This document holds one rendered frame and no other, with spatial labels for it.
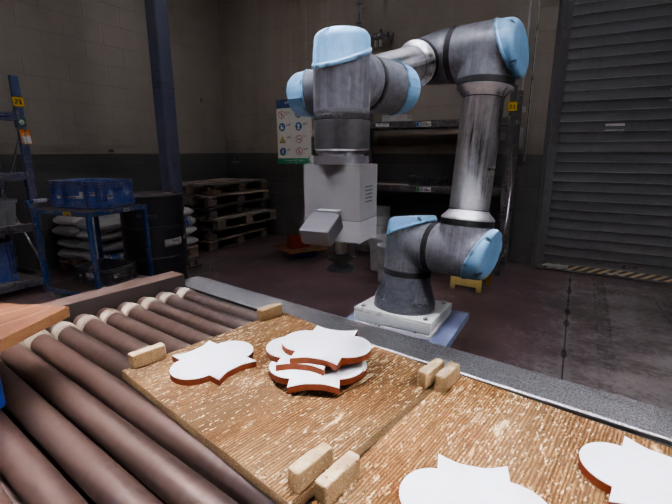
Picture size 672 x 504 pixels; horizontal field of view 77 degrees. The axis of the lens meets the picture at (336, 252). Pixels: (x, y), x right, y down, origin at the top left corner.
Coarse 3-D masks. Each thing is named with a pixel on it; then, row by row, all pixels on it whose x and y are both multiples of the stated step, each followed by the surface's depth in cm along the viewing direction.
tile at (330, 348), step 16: (288, 336) 71; (304, 336) 71; (320, 336) 71; (336, 336) 71; (352, 336) 71; (288, 352) 67; (304, 352) 66; (320, 352) 66; (336, 352) 66; (352, 352) 66; (368, 352) 66; (336, 368) 62
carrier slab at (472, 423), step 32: (480, 384) 65; (416, 416) 57; (448, 416) 57; (480, 416) 57; (512, 416) 57; (544, 416) 57; (576, 416) 57; (384, 448) 51; (416, 448) 51; (448, 448) 51; (480, 448) 51; (512, 448) 51; (544, 448) 51; (576, 448) 51; (384, 480) 46; (512, 480) 46; (544, 480) 46; (576, 480) 46
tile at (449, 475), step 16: (448, 464) 47; (416, 480) 45; (432, 480) 45; (448, 480) 45; (464, 480) 45; (480, 480) 45; (496, 480) 45; (400, 496) 43; (416, 496) 43; (432, 496) 43; (448, 496) 43; (464, 496) 43; (480, 496) 43; (496, 496) 43; (512, 496) 43; (528, 496) 43
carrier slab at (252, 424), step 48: (240, 336) 82; (144, 384) 65; (240, 384) 65; (384, 384) 65; (432, 384) 65; (192, 432) 56; (240, 432) 54; (288, 432) 54; (336, 432) 54; (384, 432) 56
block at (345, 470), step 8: (344, 456) 46; (352, 456) 46; (336, 464) 45; (344, 464) 45; (352, 464) 45; (328, 472) 44; (336, 472) 44; (344, 472) 44; (352, 472) 45; (320, 480) 43; (328, 480) 43; (336, 480) 43; (344, 480) 44; (352, 480) 46; (320, 488) 42; (328, 488) 42; (336, 488) 43; (344, 488) 45; (320, 496) 43; (328, 496) 42; (336, 496) 44
